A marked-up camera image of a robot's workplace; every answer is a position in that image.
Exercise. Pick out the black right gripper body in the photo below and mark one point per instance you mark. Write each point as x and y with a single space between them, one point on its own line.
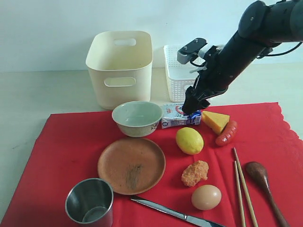
214 75

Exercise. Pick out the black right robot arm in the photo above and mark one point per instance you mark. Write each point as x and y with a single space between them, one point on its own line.
261 28

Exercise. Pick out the stainless steel cup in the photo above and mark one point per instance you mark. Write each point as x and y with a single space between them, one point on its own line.
90 203

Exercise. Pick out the yellow cheese wedge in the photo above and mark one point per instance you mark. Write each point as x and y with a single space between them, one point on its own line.
215 121

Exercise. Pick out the yellow lemon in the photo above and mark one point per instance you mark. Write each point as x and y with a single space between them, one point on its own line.
189 141

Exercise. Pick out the pale green ceramic bowl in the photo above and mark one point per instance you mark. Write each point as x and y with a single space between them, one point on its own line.
137 118

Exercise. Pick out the long wooden chopstick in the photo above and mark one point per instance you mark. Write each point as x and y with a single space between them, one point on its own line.
245 189

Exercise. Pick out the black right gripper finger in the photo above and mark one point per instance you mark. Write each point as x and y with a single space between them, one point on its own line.
190 104
200 105

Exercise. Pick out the brown egg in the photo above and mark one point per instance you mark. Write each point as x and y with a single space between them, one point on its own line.
206 197

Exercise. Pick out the white perforated plastic basket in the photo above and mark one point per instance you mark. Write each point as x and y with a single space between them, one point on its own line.
180 76

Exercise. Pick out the blue white milk carton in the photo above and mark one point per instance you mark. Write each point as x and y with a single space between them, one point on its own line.
173 115

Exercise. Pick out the orange fried chicken piece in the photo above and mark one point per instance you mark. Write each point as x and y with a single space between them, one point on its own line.
194 173

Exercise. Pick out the red scalloped table cloth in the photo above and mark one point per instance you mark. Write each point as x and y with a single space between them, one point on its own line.
68 148

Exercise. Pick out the silver table knife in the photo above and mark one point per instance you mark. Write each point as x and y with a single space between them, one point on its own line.
187 218

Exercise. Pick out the red toy sausage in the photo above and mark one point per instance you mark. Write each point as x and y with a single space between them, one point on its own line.
227 134

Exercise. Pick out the dark wooden spoon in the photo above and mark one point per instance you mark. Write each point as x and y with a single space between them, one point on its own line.
258 174

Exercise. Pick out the cream plastic bin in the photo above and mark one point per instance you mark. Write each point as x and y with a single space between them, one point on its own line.
120 67

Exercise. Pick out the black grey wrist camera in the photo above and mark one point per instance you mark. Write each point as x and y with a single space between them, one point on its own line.
189 52

